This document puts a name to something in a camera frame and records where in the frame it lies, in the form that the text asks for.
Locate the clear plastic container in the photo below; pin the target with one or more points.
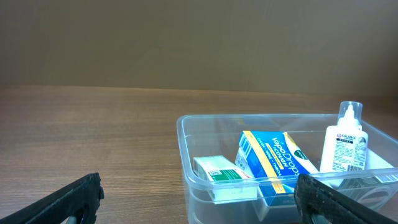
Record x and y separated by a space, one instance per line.
219 134

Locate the small dark green box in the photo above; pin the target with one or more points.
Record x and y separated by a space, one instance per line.
373 192

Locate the blue yellow VapoDrops box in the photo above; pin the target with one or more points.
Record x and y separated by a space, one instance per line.
275 154

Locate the white green medicine box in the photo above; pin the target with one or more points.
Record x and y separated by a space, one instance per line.
219 168

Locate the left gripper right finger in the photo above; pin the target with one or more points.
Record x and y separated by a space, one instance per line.
319 203

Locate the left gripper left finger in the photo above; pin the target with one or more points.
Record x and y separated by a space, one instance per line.
79 199

